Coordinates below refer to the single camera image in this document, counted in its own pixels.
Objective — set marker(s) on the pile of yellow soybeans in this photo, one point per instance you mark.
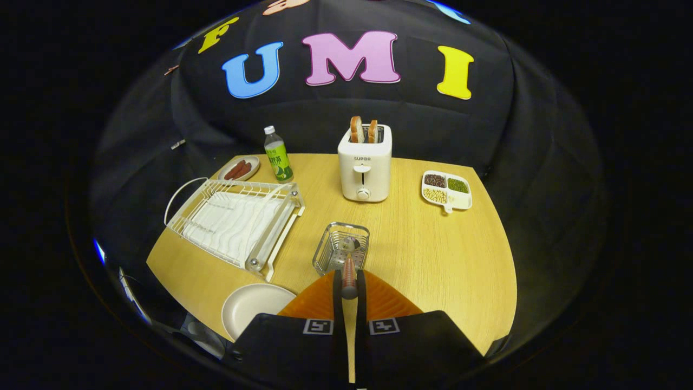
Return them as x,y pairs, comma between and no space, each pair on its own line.
435,195

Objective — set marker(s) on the white divided dish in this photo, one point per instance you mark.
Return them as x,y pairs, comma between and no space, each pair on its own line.
461,201

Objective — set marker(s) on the white toaster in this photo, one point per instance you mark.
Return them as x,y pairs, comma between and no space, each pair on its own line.
365,173

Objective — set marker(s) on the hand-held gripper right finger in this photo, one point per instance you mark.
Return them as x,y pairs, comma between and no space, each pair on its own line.
361,346

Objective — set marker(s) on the pile of dark beans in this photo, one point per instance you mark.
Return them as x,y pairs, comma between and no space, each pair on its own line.
435,180

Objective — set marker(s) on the pile of green beans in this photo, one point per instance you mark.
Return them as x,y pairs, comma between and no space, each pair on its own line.
458,185

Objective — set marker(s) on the green drink bottle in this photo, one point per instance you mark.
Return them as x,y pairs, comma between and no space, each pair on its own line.
279,160

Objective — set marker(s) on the pink clip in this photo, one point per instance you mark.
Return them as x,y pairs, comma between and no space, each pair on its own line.
171,70

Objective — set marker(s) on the red meat slice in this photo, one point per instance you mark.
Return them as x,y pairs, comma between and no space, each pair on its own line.
234,170
243,170

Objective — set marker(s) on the silver clip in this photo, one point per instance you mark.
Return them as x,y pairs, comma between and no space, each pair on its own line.
177,144

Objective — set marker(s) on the small grey plate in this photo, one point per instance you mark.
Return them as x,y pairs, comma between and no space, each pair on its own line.
255,162

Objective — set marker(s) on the beige round plate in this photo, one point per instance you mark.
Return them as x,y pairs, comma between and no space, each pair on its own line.
254,309

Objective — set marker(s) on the metal mesh basket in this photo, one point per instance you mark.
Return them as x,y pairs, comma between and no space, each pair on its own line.
330,254

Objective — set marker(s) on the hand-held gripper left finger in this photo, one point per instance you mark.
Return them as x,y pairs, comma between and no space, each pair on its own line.
339,346

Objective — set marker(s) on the toast slice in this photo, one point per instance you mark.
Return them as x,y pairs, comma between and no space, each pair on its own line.
372,132
357,130

